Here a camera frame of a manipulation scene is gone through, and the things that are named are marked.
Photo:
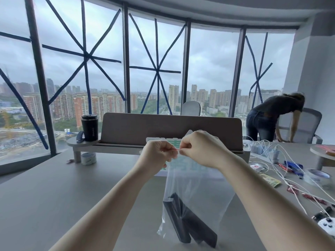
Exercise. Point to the brown desk divider panel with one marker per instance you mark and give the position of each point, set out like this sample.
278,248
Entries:
157,128

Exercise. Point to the blue tape strips on windows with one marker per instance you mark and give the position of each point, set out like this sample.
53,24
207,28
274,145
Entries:
89,57

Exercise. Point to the black flat pouch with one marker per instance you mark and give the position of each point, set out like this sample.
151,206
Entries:
201,230

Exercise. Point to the person's right forearm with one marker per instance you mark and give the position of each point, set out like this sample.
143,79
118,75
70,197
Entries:
272,206

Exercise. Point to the grey round side shelf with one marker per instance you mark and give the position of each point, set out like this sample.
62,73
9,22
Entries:
323,155

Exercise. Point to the grey desk riser shelf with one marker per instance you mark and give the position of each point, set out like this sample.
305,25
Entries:
78,147

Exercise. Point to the person's right hand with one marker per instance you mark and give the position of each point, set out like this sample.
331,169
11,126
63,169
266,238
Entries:
206,150

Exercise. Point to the white office chair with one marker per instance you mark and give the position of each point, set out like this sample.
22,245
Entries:
191,108

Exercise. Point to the yellow green packet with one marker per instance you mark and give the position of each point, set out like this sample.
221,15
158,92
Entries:
270,180

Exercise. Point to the person's left thumb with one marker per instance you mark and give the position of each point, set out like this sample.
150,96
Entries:
172,152

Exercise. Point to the black travel mug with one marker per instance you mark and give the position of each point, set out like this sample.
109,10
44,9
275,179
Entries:
89,128

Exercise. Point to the clear tape roll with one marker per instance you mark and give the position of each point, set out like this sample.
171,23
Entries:
318,176

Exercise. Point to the clear plastic zip bag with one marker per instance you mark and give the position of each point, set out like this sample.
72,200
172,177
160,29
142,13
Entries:
199,185

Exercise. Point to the person's left hand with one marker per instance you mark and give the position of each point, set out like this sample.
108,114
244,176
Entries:
154,154

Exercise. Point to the black rectangular box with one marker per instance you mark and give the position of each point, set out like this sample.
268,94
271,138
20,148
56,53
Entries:
175,219

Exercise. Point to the white red packet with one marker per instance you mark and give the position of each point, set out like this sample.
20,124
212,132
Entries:
256,167

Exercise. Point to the white tape roll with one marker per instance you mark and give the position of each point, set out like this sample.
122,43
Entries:
88,158

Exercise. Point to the blue packet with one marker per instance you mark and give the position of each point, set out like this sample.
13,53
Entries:
293,166

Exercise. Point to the person's right thumb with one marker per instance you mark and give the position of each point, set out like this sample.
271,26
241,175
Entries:
184,154

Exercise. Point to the white game controller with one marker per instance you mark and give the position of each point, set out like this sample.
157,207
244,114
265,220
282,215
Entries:
327,225

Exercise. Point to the person's left forearm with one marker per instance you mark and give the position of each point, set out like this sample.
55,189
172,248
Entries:
104,206

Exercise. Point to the grey mesh office chair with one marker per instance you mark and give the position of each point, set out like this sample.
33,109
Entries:
307,125

